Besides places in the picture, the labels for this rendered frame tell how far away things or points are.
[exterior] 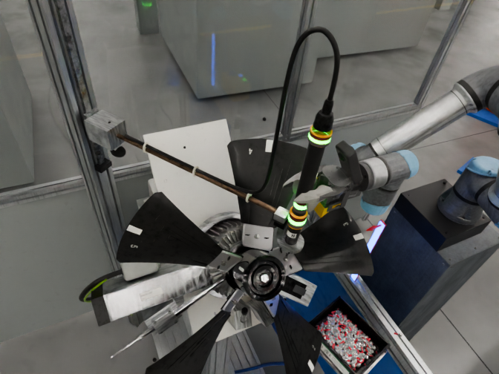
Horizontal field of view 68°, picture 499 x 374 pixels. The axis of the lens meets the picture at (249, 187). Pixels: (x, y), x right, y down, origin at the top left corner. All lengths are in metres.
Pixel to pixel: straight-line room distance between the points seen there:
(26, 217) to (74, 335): 0.88
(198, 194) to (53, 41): 0.55
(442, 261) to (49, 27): 1.40
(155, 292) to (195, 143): 0.45
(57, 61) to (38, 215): 0.74
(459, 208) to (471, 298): 1.40
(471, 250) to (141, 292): 1.15
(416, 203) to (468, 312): 1.37
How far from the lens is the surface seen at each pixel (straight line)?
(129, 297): 1.06
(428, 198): 1.56
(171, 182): 1.13
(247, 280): 0.94
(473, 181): 1.43
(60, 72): 1.12
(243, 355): 2.09
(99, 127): 1.13
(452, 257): 1.51
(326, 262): 1.07
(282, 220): 0.91
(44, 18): 1.06
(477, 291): 2.89
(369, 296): 1.46
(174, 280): 1.06
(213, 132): 1.16
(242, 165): 0.99
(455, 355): 2.57
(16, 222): 1.68
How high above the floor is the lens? 2.04
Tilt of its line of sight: 45 degrees down
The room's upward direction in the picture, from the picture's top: 7 degrees clockwise
